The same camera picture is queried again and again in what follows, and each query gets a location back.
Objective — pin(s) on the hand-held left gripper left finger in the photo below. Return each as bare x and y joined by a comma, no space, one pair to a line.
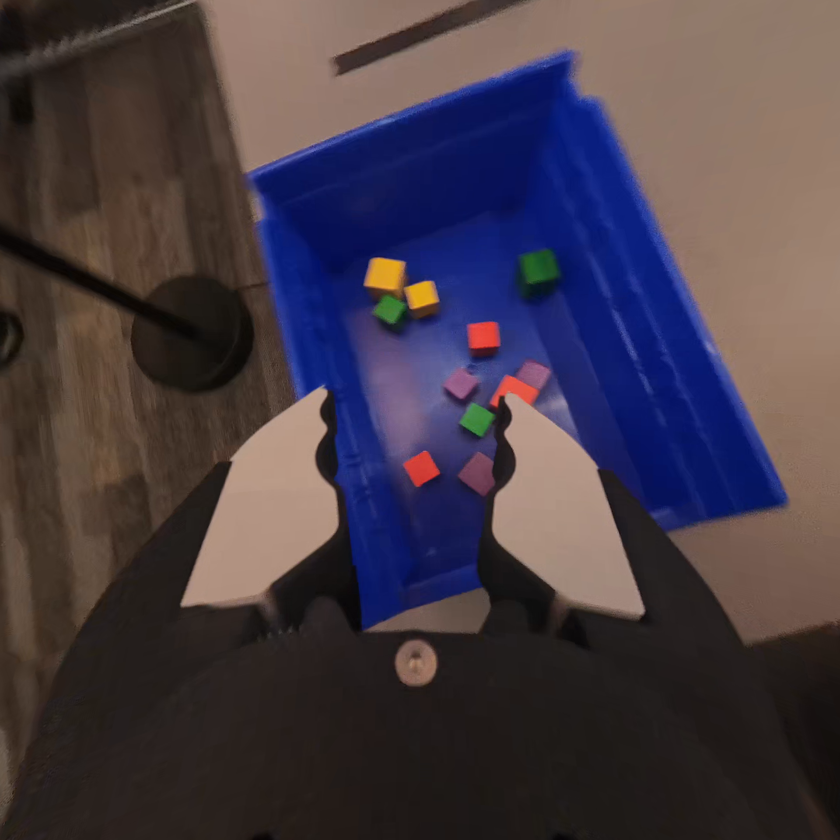
262,518

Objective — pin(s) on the black stand leg bar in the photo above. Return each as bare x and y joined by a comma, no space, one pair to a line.
79,275

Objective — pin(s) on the purple wooden cube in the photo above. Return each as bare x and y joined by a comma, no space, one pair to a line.
535,374
460,384
478,472

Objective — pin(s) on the black table leg base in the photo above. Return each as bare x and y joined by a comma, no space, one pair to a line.
197,354

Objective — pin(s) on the yellow wooden cube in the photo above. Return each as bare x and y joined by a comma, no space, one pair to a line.
422,298
384,274

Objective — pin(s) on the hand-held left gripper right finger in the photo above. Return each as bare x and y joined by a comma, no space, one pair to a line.
564,531

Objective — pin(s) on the blue plastic container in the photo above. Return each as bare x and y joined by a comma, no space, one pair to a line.
623,295

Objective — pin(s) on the green wooden cube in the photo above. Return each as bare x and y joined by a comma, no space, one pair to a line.
477,420
539,270
390,310

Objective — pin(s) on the black round stand foot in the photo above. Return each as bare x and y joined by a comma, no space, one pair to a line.
10,338

